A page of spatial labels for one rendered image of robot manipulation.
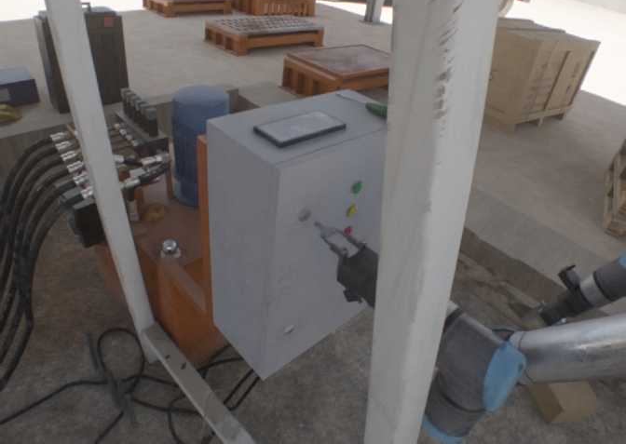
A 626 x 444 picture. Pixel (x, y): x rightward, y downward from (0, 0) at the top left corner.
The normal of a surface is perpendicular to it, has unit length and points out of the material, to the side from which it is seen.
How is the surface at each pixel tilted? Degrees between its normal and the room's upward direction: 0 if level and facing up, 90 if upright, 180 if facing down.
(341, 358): 0
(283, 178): 90
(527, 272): 90
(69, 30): 91
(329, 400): 0
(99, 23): 90
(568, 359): 82
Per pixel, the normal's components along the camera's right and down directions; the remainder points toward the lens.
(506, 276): -0.73, 0.32
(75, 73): 0.68, 0.51
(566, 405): 0.12, -0.81
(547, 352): -0.89, -0.22
